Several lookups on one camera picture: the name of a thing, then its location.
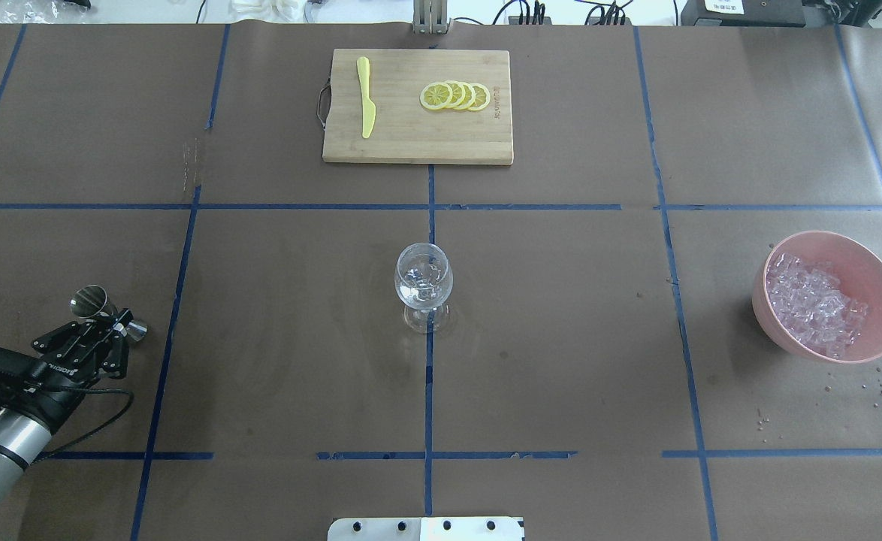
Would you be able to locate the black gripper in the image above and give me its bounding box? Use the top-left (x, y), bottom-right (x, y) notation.
top-left (0, 309), bottom-right (133, 422)

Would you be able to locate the steel double jigger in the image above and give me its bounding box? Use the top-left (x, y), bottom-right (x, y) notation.
top-left (70, 284), bottom-right (148, 343)

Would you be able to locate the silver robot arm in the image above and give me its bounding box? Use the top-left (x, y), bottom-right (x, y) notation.
top-left (0, 310), bottom-right (146, 503)

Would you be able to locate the clear wine glass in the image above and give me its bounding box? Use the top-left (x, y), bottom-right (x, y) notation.
top-left (394, 243), bottom-right (454, 334)

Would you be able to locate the clear ice cubes pile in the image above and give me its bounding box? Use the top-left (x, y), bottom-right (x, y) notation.
top-left (765, 253), bottom-right (871, 360)

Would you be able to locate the yellow plastic knife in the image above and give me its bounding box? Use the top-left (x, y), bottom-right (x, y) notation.
top-left (356, 57), bottom-right (376, 138)

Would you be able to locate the bamboo cutting board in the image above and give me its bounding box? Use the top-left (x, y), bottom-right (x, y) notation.
top-left (323, 48), bottom-right (515, 167)

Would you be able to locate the lemon slice rightmost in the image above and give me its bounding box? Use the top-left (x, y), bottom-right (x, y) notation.
top-left (419, 82), bottom-right (455, 110)

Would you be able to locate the pink plastic bowl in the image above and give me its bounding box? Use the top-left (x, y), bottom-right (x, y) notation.
top-left (751, 231), bottom-right (882, 365)

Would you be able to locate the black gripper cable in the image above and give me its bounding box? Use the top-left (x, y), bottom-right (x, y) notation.
top-left (0, 379), bottom-right (135, 461)

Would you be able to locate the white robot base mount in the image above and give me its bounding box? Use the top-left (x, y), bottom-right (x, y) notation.
top-left (327, 516), bottom-right (526, 540)

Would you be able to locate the aluminium frame post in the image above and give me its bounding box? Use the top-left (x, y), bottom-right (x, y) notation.
top-left (412, 0), bottom-right (450, 35)

